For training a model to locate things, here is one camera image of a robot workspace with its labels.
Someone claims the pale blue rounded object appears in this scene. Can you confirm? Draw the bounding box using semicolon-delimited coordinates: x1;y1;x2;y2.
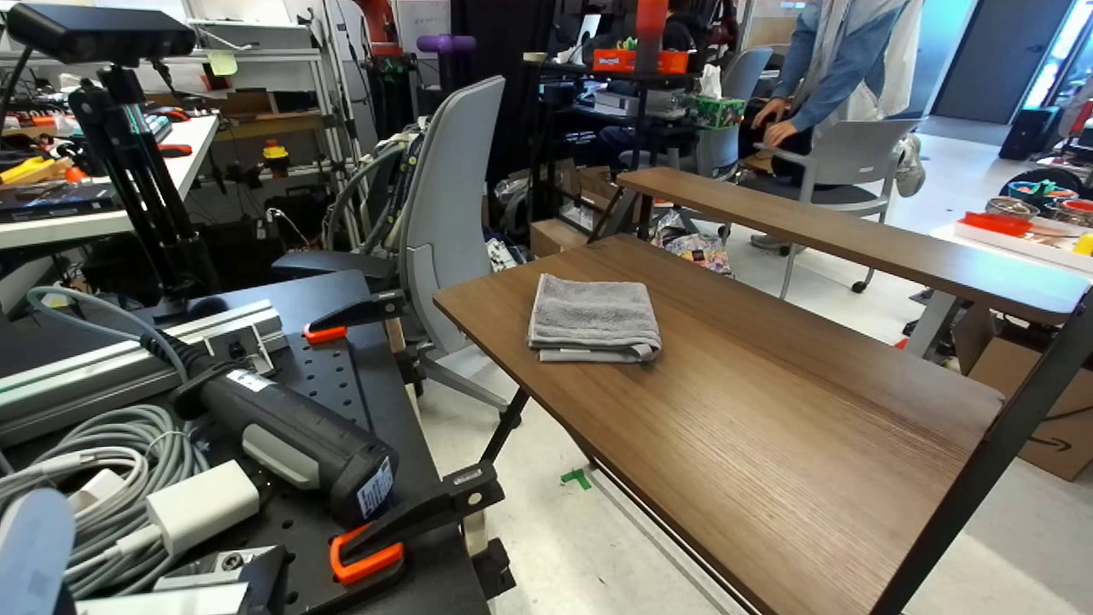
0;489;78;615

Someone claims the small cardboard box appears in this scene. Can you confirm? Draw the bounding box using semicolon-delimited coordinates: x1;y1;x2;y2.
525;214;597;260

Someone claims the black camera tripod stand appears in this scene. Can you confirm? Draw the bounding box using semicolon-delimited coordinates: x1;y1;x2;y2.
64;63;221;306

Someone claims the black shelving rack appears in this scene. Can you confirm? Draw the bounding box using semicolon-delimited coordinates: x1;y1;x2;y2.
519;46;710;236

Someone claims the black box with label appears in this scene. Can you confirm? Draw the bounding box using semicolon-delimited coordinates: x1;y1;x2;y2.
74;543;293;615

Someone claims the wooden desk with black frame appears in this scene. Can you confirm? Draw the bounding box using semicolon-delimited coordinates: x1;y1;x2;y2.
616;164;1093;327

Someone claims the grey visitor chair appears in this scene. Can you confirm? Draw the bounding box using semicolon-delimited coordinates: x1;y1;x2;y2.
736;115;916;301

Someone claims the aluminium extrusion rail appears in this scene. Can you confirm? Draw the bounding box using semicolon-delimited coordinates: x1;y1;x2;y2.
0;298;289;450

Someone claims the grey towel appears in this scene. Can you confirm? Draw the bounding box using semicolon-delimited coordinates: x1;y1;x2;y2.
525;269;667;368

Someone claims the black grey handheld device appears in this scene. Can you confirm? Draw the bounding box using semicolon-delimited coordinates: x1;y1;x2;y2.
169;367;400;531

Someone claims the black clamp with orange handle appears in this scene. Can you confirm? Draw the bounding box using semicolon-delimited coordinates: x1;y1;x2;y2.
326;388;533;591

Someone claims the grey cable bundle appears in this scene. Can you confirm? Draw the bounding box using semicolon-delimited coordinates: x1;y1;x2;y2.
0;401;214;601

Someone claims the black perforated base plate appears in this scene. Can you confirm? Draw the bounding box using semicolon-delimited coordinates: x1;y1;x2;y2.
184;268;494;615

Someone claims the white power adapter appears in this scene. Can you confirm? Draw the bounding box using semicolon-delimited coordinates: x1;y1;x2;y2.
143;458;267;558

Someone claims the black stereo camera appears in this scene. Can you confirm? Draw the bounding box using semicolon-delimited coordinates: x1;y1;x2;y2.
5;0;203;67

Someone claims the grey office chair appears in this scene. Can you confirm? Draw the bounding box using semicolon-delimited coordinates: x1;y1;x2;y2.
271;71;519;418

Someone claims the large cardboard box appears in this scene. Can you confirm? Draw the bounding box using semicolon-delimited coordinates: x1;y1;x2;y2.
962;330;1093;485

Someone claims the red flat object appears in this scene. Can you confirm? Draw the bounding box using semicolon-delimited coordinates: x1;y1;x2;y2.
959;210;1040;241

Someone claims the person in blue shirt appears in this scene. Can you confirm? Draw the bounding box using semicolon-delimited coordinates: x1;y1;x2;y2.
748;0;929;155

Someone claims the orange bin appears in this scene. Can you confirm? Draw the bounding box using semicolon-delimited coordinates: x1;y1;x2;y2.
587;46;698;83

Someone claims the white cluttered workbench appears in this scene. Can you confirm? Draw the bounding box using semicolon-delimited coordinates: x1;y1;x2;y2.
0;111;221;257

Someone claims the black clamp with orange tip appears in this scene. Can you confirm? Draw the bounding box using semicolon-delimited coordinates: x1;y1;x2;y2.
300;287;411;349

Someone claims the black metal desk frame post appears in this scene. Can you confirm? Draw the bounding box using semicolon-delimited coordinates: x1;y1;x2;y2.
867;287;1093;615

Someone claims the purple dumbbell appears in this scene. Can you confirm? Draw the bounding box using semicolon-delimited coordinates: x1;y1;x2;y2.
414;30;481;57

